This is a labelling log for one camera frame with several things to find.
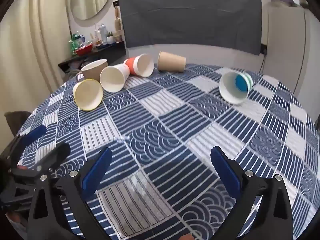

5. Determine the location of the yellow rimmed paper cup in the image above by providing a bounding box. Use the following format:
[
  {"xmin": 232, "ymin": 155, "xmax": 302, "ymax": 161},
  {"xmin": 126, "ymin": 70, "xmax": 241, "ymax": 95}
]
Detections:
[{"xmin": 73, "ymin": 79, "xmax": 103, "ymax": 111}]

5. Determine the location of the blue green striped paper cup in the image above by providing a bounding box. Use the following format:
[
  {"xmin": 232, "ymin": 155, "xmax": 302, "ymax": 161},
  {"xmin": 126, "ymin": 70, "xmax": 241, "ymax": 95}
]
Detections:
[{"xmin": 219, "ymin": 72, "xmax": 253, "ymax": 105}]

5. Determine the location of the orange white paper cup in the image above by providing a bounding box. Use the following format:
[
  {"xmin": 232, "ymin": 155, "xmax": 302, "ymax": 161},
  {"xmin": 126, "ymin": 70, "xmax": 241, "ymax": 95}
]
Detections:
[{"xmin": 124, "ymin": 54, "xmax": 154, "ymax": 77}]

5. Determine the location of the brown kraft paper cup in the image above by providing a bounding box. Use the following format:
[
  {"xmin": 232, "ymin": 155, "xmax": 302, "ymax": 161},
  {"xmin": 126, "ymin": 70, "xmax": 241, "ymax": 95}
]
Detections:
[{"xmin": 157, "ymin": 51, "xmax": 187, "ymax": 73}]

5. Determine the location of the beige ceramic mug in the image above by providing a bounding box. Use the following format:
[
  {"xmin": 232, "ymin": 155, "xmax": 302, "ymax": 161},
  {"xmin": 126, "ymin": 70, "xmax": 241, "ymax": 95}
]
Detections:
[{"xmin": 75, "ymin": 59, "xmax": 108, "ymax": 82}]

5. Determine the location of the blue white patterned tablecloth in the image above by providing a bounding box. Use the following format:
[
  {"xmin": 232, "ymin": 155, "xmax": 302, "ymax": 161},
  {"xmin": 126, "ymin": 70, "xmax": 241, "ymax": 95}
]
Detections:
[{"xmin": 20, "ymin": 64, "xmax": 319, "ymax": 239}]

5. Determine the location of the beige curtain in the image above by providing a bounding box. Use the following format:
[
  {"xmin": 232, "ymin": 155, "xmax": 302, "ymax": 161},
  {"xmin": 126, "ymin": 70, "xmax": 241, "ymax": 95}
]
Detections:
[{"xmin": 1, "ymin": 0, "xmax": 71, "ymax": 148}]

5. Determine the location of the red bowl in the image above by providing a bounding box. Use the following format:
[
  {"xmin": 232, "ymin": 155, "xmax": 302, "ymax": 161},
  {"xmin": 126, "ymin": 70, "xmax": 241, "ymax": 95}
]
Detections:
[{"xmin": 75, "ymin": 44, "xmax": 93, "ymax": 56}]

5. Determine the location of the green bottle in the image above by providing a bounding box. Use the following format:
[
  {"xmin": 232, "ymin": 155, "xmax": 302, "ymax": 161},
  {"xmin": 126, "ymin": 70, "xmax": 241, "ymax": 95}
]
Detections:
[{"xmin": 69, "ymin": 34, "xmax": 78, "ymax": 56}]

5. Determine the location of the black side shelf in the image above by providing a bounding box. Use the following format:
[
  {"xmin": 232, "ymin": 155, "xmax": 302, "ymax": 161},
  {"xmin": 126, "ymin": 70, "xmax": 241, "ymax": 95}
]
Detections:
[{"xmin": 58, "ymin": 41, "xmax": 126, "ymax": 73}]

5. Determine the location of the small potted plant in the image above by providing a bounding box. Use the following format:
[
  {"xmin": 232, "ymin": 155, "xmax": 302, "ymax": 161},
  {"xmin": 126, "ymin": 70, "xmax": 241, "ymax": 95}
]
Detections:
[{"xmin": 106, "ymin": 32, "xmax": 114, "ymax": 44}]

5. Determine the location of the white pump bottle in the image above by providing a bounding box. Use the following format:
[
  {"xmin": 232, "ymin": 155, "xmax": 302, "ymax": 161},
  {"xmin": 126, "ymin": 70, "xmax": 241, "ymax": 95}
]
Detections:
[{"xmin": 99, "ymin": 23, "xmax": 107, "ymax": 43}]

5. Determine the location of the white refrigerator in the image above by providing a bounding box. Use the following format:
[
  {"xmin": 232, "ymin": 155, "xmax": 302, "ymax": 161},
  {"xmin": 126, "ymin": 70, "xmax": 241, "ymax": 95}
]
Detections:
[{"xmin": 260, "ymin": 0, "xmax": 320, "ymax": 100}]

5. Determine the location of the dark grey covered screen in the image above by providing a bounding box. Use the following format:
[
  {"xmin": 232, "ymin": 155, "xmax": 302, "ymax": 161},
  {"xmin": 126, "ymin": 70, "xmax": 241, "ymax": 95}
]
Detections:
[{"xmin": 119, "ymin": 0, "xmax": 262, "ymax": 55}]

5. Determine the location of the black cable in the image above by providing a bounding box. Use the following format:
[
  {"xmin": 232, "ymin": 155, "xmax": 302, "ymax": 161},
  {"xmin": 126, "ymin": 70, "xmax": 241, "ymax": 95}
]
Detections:
[{"xmin": 258, "ymin": 51, "xmax": 268, "ymax": 74}]

